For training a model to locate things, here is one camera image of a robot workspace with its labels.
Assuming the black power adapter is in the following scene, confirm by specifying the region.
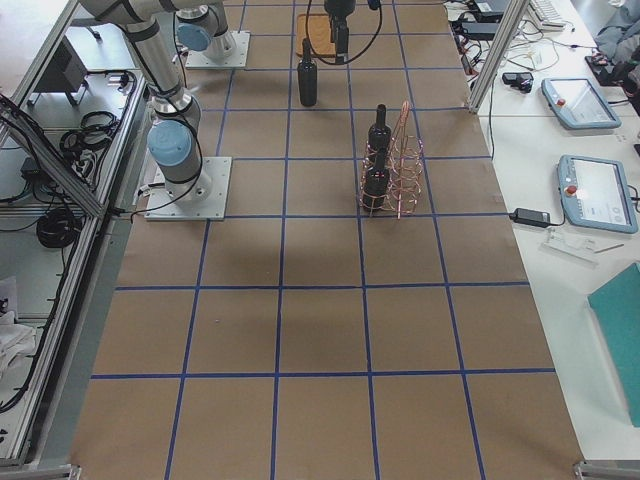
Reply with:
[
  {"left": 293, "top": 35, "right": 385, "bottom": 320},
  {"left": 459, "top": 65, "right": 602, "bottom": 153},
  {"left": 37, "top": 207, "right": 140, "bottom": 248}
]
[{"left": 509, "top": 208, "right": 551, "bottom": 228}]

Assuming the teach pendant far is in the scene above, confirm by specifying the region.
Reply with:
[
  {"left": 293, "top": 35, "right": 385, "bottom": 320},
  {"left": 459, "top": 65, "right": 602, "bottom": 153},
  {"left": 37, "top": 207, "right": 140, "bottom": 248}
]
[{"left": 541, "top": 78, "right": 621, "bottom": 130}]

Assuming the dark wine bottle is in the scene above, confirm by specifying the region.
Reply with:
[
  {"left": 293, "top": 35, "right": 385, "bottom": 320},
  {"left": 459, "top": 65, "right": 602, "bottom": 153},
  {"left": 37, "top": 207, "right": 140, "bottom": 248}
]
[
  {"left": 367, "top": 104, "right": 391, "bottom": 161},
  {"left": 362, "top": 149, "right": 390, "bottom": 212},
  {"left": 297, "top": 38, "right": 318, "bottom": 107}
]

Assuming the teal box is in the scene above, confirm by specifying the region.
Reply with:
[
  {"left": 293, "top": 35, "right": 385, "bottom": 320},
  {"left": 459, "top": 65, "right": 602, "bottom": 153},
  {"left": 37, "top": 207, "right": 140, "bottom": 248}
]
[{"left": 588, "top": 262, "right": 639, "bottom": 427}]

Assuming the aluminium frame post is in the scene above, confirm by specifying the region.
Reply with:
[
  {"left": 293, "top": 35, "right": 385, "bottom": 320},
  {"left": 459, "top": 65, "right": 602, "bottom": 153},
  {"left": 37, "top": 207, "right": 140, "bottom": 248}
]
[{"left": 468, "top": 0, "right": 529, "bottom": 114}]

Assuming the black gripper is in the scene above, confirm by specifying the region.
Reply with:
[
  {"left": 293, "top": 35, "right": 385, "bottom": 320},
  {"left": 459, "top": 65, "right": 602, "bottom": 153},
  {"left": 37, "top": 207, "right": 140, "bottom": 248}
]
[{"left": 324, "top": 0, "right": 356, "bottom": 64}]

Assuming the teach pendant near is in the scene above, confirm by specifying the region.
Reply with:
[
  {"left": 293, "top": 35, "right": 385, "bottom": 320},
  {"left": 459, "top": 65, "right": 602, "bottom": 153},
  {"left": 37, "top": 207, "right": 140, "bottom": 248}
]
[{"left": 557, "top": 155, "right": 639, "bottom": 234}]

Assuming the copper wire bottle basket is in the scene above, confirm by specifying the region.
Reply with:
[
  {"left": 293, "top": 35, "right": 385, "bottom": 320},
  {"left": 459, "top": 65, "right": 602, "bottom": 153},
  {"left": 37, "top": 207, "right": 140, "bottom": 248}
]
[{"left": 359, "top": 100, "right": 423, "bottom": 219}]

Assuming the teach pendant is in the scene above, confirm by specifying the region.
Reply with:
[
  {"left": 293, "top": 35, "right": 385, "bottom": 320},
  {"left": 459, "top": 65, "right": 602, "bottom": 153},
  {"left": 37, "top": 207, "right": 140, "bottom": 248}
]
[
  {"left": 541, "top": 78, "right": 621, "bottom": 130},
  {"left": 557, "top": 155, "right": 639, "bottom": 234}
]

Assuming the wooden tray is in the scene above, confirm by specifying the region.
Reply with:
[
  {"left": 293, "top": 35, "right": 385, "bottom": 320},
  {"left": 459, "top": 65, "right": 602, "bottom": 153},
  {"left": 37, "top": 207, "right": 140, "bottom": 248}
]
[{"left": 296, "top": 13, "right": 336, "bottom": 58}]

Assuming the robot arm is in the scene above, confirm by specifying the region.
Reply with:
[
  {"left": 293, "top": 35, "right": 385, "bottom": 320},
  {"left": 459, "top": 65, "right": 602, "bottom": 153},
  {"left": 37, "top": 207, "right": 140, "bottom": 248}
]
[
  {"left": 175, "top": 1, "right": 356, "bottom": 65},
  {"left": 81, "top": 1, "right": 211, "bottom": 205}
]

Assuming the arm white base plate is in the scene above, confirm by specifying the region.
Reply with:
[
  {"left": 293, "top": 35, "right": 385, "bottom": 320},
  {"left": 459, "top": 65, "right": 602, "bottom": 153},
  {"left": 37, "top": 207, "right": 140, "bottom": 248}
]
[
  {"left": 144, "top": 157, "right": 232, "bottom": 221},
  {"left": 186, "top": 30, "right": 250, "bottom": 70}
]

